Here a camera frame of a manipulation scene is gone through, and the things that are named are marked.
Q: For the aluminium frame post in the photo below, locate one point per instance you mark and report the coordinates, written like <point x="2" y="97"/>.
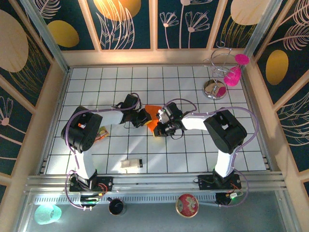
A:
<point x="46" y="36"/>
<point x="263" y="26"/>

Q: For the pink stemmed glass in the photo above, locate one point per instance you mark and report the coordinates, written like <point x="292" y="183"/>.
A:
<point x="232" y="76"/>

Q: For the perforated metal strip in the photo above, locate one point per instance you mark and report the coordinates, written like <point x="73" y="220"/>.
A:
<point x="149" y="199"/>

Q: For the small controller board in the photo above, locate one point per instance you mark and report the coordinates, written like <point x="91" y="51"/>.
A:
<point x="90" y="199"/>
<point x="229" y="197"/>

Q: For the small beige block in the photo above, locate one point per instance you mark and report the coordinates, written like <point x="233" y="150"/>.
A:
<point x="129" y="164"/>

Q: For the orange cloth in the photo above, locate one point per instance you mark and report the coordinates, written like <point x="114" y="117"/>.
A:
<point x="152" y="113"/>

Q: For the colourful snack bag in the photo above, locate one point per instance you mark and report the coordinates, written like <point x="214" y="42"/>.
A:
<point x="102" y="134"/>

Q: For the aluminium mounting rail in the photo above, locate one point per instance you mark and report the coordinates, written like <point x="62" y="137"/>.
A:
<point x="154" y="184"/>

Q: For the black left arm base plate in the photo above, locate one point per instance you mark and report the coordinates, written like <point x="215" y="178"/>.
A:
<point x="107" y="183"/>

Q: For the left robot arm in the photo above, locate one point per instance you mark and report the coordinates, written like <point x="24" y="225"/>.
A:
<point x="82" y="130"/>

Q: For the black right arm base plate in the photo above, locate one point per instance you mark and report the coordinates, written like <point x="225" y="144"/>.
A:
<point x="204" y="182"/>

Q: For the teal translucent cup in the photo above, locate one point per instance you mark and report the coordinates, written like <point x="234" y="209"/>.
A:
<point x="47" y="215"/>

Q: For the red patterned bowl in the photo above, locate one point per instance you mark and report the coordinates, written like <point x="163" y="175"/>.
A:
<point x="187" y="205"/>

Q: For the chrome spiral glass stand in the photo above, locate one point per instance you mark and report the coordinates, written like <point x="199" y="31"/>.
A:
<point x="214" y="90"/>

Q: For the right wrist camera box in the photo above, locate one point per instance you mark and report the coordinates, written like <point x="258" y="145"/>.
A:
<point x="162" y="116"/>

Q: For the black mug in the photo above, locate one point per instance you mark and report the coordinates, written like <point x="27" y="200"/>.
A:
<point x="116" y="206"/>

